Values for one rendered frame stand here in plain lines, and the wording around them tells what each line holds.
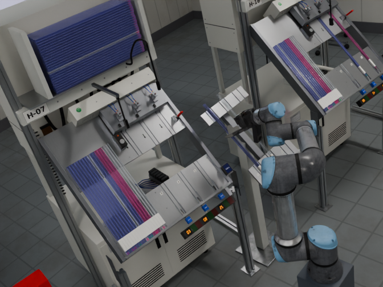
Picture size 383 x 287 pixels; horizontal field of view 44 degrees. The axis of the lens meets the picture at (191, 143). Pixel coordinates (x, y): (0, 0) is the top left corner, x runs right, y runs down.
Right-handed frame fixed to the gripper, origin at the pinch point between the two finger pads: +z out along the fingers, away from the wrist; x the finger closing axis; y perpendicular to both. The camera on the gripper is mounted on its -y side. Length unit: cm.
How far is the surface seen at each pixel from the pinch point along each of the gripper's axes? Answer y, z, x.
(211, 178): -14.5, 14.6, 18.0
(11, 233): 7, 206, 75
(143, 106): 35.3, 23.9, 23.0
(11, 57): 87, 31, 64
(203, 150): -1.2, 17.7, 10.3
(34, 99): 66, 30, 67
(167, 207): -12, 19, 46
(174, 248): -45, 65, 34
